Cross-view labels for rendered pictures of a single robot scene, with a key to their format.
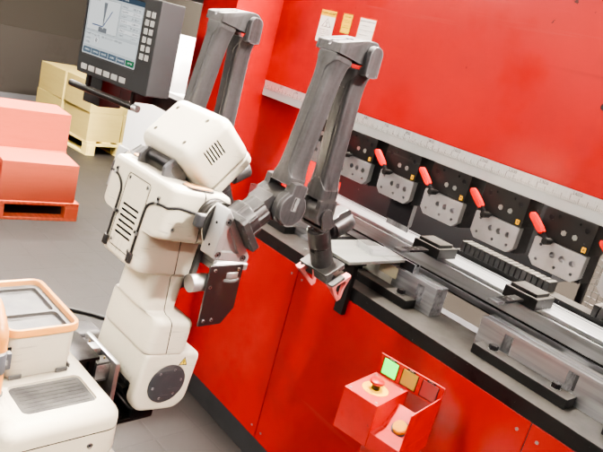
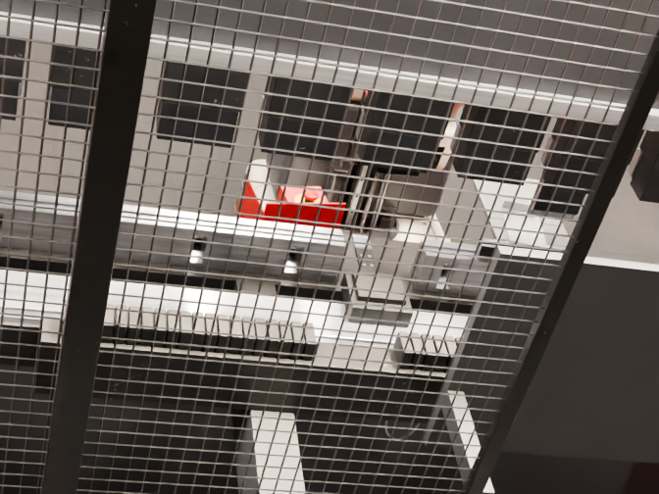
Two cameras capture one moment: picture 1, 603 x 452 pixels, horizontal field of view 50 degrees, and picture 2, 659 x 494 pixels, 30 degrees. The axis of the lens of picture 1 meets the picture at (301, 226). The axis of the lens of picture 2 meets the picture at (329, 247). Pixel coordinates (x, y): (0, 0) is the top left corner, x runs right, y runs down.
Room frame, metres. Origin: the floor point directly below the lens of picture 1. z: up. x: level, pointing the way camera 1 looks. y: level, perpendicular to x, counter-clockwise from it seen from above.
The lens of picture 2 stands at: (2.72, -2.51, 2.39)
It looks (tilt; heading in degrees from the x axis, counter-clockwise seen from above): 34 degrees down; 116
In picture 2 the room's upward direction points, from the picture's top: 16 degrees clockwise
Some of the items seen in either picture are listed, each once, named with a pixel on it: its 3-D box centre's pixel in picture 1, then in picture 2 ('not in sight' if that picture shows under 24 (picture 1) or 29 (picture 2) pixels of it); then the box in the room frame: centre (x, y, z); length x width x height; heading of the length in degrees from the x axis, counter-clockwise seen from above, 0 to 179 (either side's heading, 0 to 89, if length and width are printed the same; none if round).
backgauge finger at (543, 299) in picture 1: (516, 295); (371, 272); (1.93, -0.71, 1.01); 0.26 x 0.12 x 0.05; 133
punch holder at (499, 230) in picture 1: (506, 217); (402, 123); (1.84, -0.57, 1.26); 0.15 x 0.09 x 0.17; 43
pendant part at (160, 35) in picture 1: (128, 39); not in sight; (2.64, 0.86, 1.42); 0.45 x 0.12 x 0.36; 57
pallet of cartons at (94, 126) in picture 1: (95, 108); not in sight; (6.84, 2.46, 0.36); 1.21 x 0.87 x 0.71; 47
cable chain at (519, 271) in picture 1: (506, 265); (493, 358); (2.24, -0.74, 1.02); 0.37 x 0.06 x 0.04; 43
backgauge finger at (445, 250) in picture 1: (422, 247); not in sight; (2.22, -0.44, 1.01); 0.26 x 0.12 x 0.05; 133
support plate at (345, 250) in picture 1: (359, 251); (520, 210); (2.01, -0.20, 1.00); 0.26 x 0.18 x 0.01; 133
